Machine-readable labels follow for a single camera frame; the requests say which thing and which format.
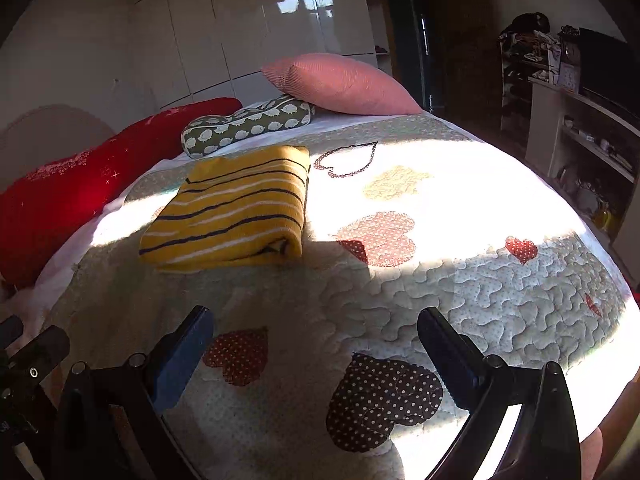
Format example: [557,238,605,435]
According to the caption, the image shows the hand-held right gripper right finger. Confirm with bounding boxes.
[417,306,582,480]

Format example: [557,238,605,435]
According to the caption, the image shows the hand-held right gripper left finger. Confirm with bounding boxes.
[50,306,215,480]

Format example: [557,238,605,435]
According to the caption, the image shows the yellow striped knit sweater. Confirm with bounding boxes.
[139,145,312,275]

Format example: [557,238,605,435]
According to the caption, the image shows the quilted heart patchwork bedspread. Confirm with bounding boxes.
[45,112,636,480]

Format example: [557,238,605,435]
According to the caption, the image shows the red patterned pillow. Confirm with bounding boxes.
[0,97,243,291]

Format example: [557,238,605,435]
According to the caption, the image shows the beige headboard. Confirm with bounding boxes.
[0,104,117,171]

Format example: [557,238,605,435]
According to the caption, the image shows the green hedgehog print pillow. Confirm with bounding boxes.
[181,95,316,160]

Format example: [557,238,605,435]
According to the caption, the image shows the white shelf unit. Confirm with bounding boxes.
[527,80,640,261]

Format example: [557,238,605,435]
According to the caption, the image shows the dark wooden door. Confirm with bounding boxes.
[375,0,501,121]

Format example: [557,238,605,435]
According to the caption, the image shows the cluttered shoe rack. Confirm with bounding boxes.
[500,12,581,126]

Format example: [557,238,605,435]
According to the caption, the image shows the black television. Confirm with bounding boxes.
[577,27,640,111]

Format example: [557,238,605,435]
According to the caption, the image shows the white glossy wardrobe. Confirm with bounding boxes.
[125,0,381,111]

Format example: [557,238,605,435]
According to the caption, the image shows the pink corduroy pillow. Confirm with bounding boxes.
[261,52,423,116]

